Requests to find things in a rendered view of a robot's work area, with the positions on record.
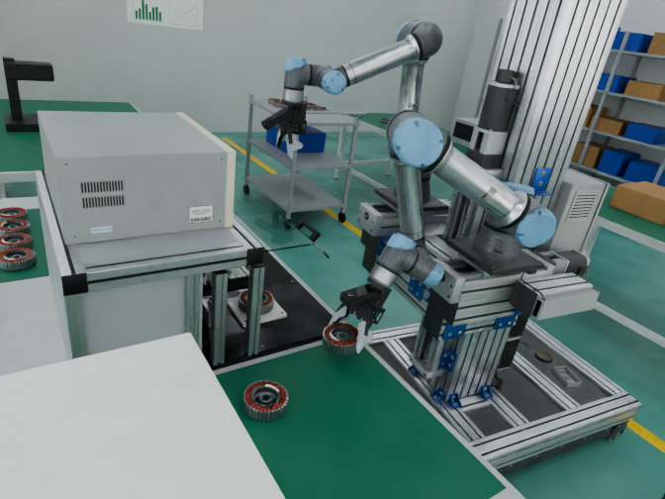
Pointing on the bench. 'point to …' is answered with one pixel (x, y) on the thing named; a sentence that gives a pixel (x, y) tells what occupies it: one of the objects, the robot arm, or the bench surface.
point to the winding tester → (135, 174)
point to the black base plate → (302, 311)
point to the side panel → (132, 315)
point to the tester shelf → (143, 253)
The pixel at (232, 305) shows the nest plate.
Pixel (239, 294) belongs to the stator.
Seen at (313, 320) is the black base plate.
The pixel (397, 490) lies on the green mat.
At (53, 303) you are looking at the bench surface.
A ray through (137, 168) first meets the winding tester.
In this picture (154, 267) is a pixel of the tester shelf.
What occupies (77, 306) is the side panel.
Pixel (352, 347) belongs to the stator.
